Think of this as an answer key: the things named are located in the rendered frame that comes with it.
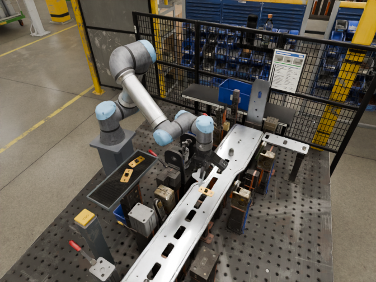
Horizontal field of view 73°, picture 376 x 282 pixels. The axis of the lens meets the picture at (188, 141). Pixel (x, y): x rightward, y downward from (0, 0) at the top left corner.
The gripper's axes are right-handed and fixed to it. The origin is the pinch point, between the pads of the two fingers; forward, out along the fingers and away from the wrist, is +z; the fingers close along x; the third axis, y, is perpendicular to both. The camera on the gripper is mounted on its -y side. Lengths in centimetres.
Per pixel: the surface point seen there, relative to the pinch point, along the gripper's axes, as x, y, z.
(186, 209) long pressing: 15.2, 3.9, 11.2
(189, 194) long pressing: 6.0, 6.9, 11.2
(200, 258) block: 34.9, -14.6, 8.5
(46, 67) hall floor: -191, 449, 107
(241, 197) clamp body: -3.3, -18.2, 8.7
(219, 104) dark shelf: -79, 30, 8
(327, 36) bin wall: -246, -23, -3
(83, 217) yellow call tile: 50, 33, -5
